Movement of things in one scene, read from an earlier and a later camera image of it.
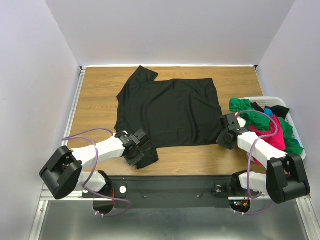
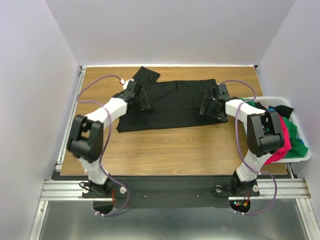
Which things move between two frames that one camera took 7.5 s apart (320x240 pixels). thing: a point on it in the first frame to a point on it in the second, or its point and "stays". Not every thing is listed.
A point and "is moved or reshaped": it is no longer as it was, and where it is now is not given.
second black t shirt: [279, 110] stays
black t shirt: [174, 113] is moved or reshaped
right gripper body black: [221, 132] to [206, 105]
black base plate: [129, 192] stays
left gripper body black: [135, 158] to [141, 105]
